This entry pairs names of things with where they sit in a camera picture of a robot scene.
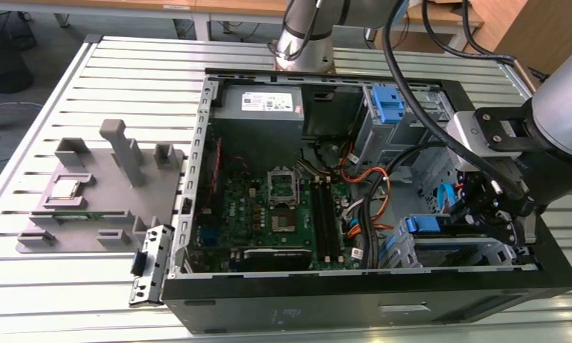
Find blue data wire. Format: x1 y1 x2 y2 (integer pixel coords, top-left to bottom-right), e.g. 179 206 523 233
435 182 459 215

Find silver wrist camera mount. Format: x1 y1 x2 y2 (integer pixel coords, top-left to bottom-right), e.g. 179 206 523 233
517 213 539 248

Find tall metal drive cage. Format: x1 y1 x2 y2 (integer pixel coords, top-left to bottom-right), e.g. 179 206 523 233
353 81 467 172

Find grey-framed desk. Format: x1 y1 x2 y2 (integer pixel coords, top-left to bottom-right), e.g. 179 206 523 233
0 0 287 41

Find black graphics card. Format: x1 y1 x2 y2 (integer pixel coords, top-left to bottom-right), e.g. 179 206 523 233
229 247 315 272

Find wooden desk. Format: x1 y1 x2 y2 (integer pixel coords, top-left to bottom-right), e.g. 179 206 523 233
404 0 487 55

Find black supply wire bundle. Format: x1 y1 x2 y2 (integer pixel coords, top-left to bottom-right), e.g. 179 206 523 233
297 139 345 179

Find grey parts rack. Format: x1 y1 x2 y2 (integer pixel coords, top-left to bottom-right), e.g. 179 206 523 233
16 119 191 254

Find black RAM slot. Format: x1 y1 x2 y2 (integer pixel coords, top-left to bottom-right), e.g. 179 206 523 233
313 177 329 261
324 177 345 260

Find black camera cable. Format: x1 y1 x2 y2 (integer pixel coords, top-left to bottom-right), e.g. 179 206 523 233
420 0 549 78
381 0 535 215

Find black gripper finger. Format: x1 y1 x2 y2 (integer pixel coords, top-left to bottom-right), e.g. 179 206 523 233
480 210 524 247
449 171 500 229

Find green RAM stick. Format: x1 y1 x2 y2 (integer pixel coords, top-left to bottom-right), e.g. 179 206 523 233
52 212 109 219

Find thick black cable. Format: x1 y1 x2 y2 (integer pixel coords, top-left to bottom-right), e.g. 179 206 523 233
360 138 459 268

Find orange wire bundle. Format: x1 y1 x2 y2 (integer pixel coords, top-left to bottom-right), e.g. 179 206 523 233
339 166 396 237

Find black mesh trash bin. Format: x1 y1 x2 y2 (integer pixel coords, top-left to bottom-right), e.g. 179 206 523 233
0 10 37 94

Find silver CPU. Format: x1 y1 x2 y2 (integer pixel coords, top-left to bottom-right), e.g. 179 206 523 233
49 179 81 198

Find metal disk bay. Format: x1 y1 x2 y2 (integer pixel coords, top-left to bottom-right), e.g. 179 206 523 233
393 212 529 268

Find CPU socket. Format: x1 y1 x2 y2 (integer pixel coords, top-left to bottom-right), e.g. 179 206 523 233
269 208 300 233

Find hard disk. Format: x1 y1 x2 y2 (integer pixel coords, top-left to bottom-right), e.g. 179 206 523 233
384 213 500 268

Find blue plastic drive latch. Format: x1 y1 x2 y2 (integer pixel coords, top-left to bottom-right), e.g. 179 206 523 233
369 84 407 123

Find metal socket cover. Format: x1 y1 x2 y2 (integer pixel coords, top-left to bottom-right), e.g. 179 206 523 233
265 169 301 209

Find green motherboard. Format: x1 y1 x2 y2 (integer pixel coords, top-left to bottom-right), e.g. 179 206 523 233
189 171 363 272

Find grey power supply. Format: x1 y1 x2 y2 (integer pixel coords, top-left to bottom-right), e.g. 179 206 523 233
208 84 307 172

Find hinged metal slot bracket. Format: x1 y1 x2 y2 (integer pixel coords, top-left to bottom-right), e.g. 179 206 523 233
129 224 173 307

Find black PC case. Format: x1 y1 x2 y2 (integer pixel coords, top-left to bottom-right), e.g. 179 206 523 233
161 66 572 335

